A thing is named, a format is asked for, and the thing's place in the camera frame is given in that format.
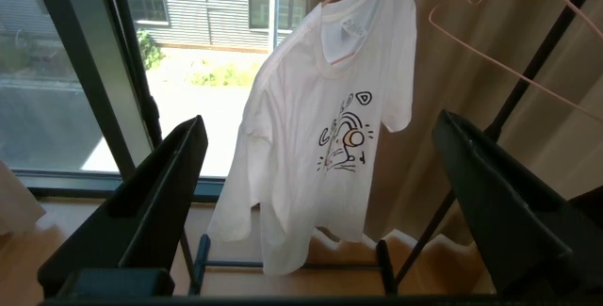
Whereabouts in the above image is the white printed t-shirt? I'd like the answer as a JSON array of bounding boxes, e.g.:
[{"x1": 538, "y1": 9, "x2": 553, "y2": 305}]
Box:
[{"x1": 206, "y1": 0, "x2": 418, "y2": 277}]

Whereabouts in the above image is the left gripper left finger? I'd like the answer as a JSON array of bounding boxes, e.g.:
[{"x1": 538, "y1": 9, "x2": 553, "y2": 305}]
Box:
[{"x1": 37, "y1": 115, "x2": 209, "y2": 298}]

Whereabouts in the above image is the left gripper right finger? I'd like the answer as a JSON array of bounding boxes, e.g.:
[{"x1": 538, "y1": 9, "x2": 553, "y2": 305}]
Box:
[{"x1": 431, "y1": 109, "x2": 603, "y2": 297}]

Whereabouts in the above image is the black clothes rack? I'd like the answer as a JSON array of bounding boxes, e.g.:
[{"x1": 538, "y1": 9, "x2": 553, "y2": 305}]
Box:
[{"x1": 104, "y1": 0, "x2": 603, "y2": 297}]

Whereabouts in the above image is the beige curtain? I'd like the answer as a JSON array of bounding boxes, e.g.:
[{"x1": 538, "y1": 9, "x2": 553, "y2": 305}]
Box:
[
  {"x1": 0, "y1": 159, "x2": 47, "y2": 237},
  {"x1": 302, "y1": 0, "x2": 603, "y2": 247}
]

